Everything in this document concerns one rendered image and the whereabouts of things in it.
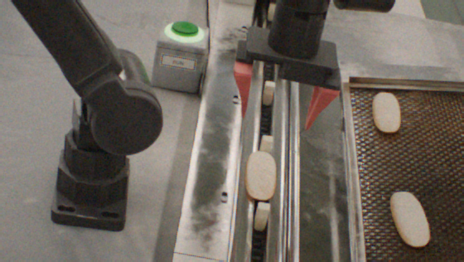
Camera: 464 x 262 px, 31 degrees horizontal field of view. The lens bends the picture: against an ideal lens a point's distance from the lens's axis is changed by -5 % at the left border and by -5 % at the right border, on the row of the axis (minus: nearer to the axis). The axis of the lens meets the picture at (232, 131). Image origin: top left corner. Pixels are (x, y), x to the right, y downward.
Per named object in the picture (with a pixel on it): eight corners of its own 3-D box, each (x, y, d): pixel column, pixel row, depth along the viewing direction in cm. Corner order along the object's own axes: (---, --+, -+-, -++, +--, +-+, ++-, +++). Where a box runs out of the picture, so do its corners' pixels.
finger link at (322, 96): (325, 146, 100) (345, 75, 95) (263, 135, 100) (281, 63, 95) (324, 115, 106) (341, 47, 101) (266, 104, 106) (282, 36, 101)
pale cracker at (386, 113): (370, 94, 119) (371, 87, 118) (398, 96, 118) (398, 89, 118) (373, 133, 110) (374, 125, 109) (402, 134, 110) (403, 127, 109)
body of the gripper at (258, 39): (334, 83, 96) (350, 24, 92) (243, 65, 95) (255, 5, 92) (332, 56, 101) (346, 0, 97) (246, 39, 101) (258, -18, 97)
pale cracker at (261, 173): (246, 151, 110) (248, 143, 109) (276, 156, 110) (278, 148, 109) (243, 198, 101) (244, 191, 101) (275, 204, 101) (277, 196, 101)
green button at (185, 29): (171, 28, 126) (173, 18, 125) (199, 33, 126) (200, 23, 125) (167, 40, 122) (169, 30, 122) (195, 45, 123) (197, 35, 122)
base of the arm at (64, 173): (60, 162, 106) (50, 222, 96) (65, 105, 102) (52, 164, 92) (128, 170, 107) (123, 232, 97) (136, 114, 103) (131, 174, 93)
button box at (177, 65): (152, 81, 133) (162, 16, 127) (203, 90, 133) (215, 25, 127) (144, 109, 126) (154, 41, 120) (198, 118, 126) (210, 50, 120)
